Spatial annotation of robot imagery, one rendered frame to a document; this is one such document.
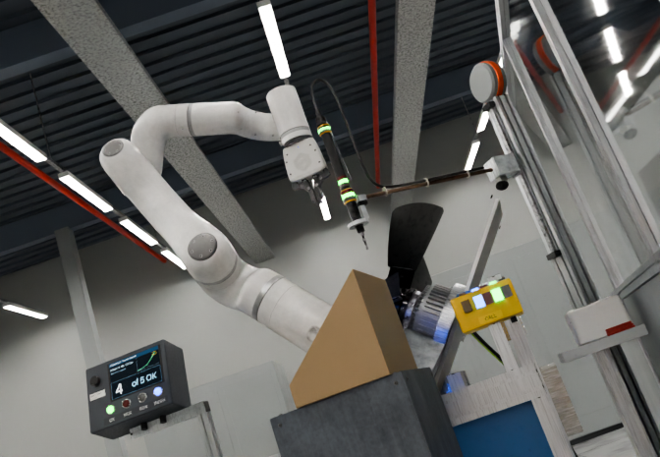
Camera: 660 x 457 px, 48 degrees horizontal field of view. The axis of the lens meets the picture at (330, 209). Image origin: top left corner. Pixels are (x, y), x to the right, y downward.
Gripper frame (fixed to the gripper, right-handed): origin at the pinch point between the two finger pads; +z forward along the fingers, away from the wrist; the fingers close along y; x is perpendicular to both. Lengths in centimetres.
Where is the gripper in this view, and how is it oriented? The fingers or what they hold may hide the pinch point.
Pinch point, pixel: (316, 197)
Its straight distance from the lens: 191.9
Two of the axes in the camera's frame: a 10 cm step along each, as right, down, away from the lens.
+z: 3.2, 9.1, -2.8
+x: 2.6, 1.9, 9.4
